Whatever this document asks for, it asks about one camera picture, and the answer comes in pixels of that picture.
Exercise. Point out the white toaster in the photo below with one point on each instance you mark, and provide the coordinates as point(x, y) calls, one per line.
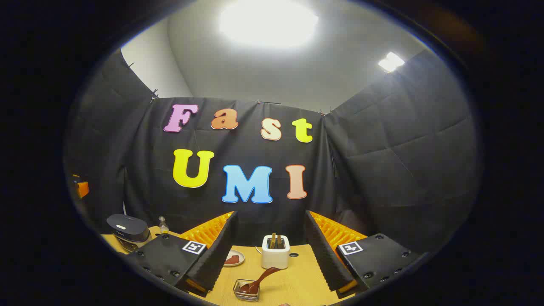
point(275, 257)

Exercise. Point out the reddish brown meat piece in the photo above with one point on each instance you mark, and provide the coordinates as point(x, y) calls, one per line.
point(232, 259)

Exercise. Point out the small glass bottle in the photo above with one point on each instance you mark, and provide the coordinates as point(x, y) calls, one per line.
point(163, 225)

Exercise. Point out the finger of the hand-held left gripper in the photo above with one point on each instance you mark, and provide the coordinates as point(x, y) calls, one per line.
point(81, 188)

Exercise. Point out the dark grey rice cooker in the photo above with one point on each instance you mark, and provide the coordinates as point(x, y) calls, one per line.
point(127, 231)

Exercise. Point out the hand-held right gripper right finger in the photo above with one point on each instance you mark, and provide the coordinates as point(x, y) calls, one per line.
point(325, 255)

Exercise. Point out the round white plate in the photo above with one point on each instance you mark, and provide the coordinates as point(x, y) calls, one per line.
point(238, 254)

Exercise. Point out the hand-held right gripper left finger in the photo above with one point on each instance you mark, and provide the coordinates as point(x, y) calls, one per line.
point(216, 255)

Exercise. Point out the large ceiling light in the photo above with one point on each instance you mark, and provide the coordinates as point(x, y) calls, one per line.
point(267, 21)

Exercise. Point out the small ceiling light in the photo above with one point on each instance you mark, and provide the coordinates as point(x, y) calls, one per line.
point(391, 62)

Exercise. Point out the brown toast slice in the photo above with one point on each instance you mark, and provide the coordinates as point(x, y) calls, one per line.
point(279, 242)
point(273, 241)

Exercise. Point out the brown wooden spoon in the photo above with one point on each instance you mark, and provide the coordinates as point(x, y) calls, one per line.
point(259, 280)

